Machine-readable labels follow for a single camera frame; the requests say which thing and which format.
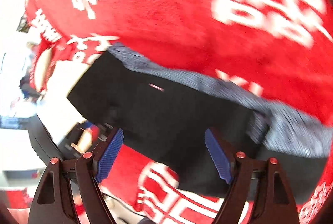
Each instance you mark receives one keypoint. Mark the black pants patterned waistband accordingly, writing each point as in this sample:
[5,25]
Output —
[164,115]

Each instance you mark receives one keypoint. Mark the red blanket white characters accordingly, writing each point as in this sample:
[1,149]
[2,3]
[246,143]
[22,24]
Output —
[278,50]

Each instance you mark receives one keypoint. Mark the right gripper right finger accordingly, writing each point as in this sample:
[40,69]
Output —
[274,201]

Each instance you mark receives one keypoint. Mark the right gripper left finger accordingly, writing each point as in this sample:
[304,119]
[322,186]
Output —
[53,201]

